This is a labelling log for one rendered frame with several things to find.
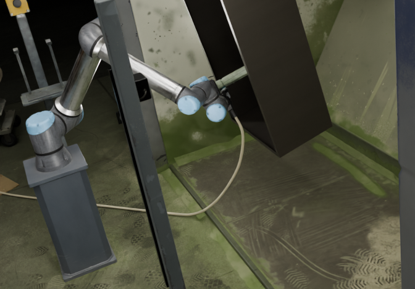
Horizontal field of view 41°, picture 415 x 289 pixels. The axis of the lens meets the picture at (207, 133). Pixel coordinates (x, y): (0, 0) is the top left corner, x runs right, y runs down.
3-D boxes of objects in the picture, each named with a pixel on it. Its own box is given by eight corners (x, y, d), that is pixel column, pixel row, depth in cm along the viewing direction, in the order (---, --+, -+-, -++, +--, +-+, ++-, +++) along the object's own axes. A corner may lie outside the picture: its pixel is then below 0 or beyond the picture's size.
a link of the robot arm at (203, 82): (198, 81, 250) (213, 103, 253) (207, 71, 259) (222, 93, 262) (183, 89, 255) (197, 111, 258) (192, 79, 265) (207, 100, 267)
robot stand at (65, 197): (64, 283, 306) (28, 184, 278) (56, 253, 332) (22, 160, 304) (117, 262, 314) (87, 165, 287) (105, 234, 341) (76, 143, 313)
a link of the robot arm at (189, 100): (70, 26, 247) (200, 102, 240) (85, 18, 257) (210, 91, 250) (65, 47, 254) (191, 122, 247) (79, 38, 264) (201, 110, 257)
